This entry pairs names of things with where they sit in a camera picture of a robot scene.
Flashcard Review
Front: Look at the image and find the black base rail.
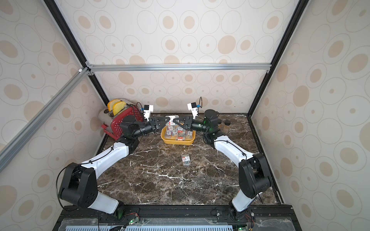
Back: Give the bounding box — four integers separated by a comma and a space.
53, 205, 302, 231

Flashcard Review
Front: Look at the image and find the horizontal aluminium frame bar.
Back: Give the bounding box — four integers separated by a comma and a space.
88, 63, 272, 72

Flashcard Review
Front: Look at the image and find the clear paper clip box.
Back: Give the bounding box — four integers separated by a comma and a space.
166, 115, 179, 126
182, 154, 191, 167

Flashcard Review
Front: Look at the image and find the brown spice jar right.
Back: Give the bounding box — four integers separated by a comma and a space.
223, 119, 231, 133

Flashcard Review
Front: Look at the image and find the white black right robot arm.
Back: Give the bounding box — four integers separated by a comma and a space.
173, 109, 273, 212

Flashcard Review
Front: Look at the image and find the yellow toast slice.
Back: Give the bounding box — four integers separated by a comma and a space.
112, 101, 126, 116
107, 99, 121, 112

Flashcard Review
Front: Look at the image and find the yellow toast slice left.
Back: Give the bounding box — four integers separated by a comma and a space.
107, 99, 121, 112

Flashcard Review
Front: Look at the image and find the yellow toast slice right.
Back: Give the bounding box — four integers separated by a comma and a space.
112, 101, 126, 116

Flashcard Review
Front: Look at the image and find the yellow plastic storage tray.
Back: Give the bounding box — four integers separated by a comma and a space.
161, 125, 196, 145

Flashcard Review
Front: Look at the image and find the diagonal aluminium frame bar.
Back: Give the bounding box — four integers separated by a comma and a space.
1, 67, 89, 171

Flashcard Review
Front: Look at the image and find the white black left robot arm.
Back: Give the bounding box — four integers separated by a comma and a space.
56, 116, 170, 220

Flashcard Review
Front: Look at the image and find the red polka dot toaster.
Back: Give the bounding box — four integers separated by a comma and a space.
98, 99, 145, 141

